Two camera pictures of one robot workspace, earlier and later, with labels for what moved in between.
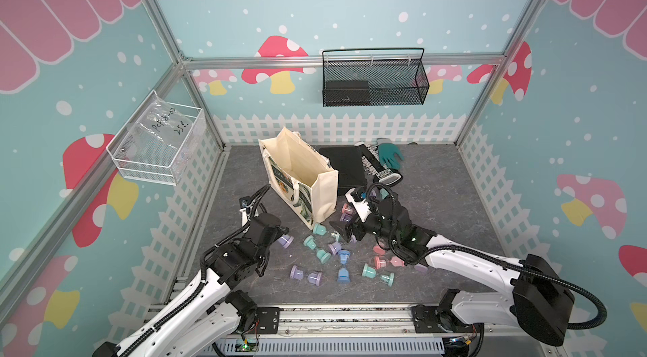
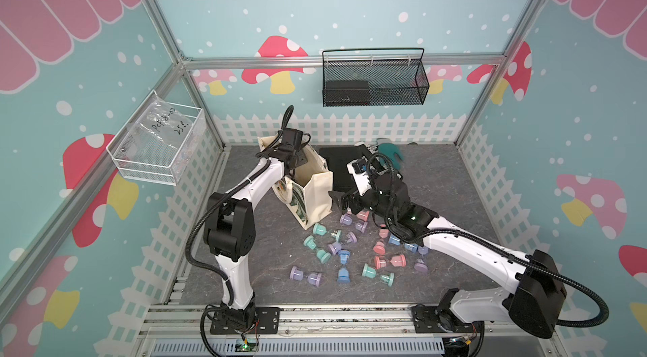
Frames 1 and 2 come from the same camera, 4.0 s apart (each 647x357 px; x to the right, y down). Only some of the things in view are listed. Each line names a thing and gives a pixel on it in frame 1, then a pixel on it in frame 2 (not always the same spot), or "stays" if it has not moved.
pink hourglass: (395, 261) stays
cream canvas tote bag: (300, 176) stays
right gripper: (356, 222) → (355, 197)
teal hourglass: (310, 242) stays
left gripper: (279, 234) → (301, 155)
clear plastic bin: (161, 142) stays
